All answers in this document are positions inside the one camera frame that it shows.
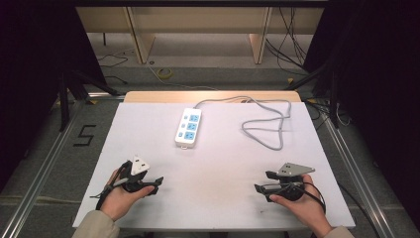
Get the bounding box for light wooden bench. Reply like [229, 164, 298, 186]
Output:
[75, 5, 325, 65]

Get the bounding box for yellow tape roll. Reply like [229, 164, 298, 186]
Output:
[156, 66, 173, 80]

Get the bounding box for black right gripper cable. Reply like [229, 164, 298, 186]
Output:
[289, 180, 328, 215]

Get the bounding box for thin black floor cable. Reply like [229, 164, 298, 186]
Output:
[96, 52, 131, 85]

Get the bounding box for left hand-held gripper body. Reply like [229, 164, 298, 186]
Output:
[120, 155, 157, 194]

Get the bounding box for person's right hand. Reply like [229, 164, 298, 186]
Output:
[268, 175, 334, 238]

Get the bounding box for dark curtain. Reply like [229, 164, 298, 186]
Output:
[301, 0, 420, 232]
[0, 0, 107, 192]

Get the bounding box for aluminium floor rail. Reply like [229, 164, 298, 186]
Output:
[320, 112, 398, 238]
[0, 92, 126, 238]

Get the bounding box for grey power strip cable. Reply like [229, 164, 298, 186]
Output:
[193, 95, 292, 152]

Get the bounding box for black metal stand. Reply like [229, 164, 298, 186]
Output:
[57, 69, 122, 133]
[284, 60, 342, 129]

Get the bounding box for white power strip blue sockets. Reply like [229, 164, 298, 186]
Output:
[173, 107, 203, 151]

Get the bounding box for person's left hand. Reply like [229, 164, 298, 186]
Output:
[100, 169, 157, 222]

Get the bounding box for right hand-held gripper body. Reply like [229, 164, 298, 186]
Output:
[273, 162, 316, 202]

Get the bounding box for bundle of black floor cables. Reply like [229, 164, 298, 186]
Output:
[264, 6, 319, 77]

